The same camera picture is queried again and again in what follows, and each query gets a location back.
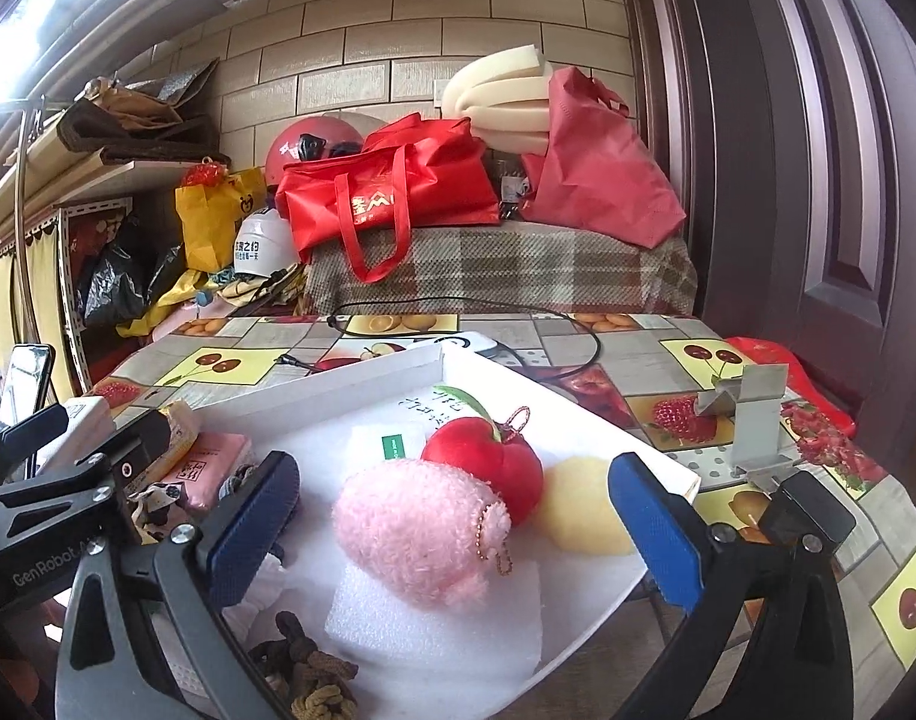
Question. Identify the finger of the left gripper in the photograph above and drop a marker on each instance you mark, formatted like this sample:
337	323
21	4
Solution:
103	464
18	443

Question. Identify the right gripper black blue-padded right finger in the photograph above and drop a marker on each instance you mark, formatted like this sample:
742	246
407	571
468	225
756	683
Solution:
798	659

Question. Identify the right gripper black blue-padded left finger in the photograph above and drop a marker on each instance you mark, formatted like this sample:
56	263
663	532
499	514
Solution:
110	663

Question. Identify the leopard print scrunchie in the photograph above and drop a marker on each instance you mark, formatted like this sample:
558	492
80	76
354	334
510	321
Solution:
157	510

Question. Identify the white cloth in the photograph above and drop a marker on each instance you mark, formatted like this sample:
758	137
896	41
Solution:
266	588

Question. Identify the dark blue grey scrunchie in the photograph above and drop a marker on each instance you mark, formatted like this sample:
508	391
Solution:
235	481

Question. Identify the beige braided rope knot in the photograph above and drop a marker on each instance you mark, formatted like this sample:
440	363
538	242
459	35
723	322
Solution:
314	684

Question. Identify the yellow hexagonal sponge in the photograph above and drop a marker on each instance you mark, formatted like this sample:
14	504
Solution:
576	513

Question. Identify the white foam block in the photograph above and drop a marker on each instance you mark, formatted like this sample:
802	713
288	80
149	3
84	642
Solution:
500	634

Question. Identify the pink fluffy plush pouch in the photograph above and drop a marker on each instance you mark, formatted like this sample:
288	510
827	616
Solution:
431	534

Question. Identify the red plush apple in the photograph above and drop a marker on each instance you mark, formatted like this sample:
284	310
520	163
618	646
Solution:
494	452

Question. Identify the person left hand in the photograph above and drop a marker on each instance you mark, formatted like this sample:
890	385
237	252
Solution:
31	652

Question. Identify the yellow snack pack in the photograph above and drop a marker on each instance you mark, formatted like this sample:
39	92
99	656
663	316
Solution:
166	435

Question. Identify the white small box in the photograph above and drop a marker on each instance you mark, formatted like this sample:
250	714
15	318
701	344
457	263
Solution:
89	424

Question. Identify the pink tissue pack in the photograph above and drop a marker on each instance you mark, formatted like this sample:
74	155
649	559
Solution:
199	475

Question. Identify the black cube charger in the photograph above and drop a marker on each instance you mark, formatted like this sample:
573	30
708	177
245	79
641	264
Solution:
803	510

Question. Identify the black plastic bag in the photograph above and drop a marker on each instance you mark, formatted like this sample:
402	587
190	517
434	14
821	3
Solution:
127	277

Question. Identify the white helmet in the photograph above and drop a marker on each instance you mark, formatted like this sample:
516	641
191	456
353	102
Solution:
263	245

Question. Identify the yellow shopping bag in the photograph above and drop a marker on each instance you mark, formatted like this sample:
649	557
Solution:
211	203

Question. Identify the fruit print tablecloth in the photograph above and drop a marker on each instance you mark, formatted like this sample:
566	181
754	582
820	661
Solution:
642	372

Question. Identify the metal storage shelf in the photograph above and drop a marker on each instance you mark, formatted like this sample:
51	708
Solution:
86	155

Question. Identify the red bag on chair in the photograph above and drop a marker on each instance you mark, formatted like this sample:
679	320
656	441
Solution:
770	352

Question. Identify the white shallow tray box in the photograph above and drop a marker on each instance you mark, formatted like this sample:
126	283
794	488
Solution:
339	422

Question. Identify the pink red helmet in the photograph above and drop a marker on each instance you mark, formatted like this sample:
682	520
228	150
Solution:
308	139

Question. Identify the glossy red tote bag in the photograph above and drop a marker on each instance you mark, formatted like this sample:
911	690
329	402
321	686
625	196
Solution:
411	173

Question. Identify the plaid covered bench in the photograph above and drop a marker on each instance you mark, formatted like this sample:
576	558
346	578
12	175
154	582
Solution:
519	264

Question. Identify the matte red fabric bag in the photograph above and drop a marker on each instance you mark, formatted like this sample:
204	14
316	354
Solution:
597	174

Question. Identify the cream foam strips bundle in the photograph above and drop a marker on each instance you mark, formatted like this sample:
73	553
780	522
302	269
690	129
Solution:
505	98

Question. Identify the smartphone on mount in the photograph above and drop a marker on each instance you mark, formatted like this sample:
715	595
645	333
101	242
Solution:
26	382

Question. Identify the white metal bracket stand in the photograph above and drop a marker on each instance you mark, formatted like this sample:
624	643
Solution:
754	401

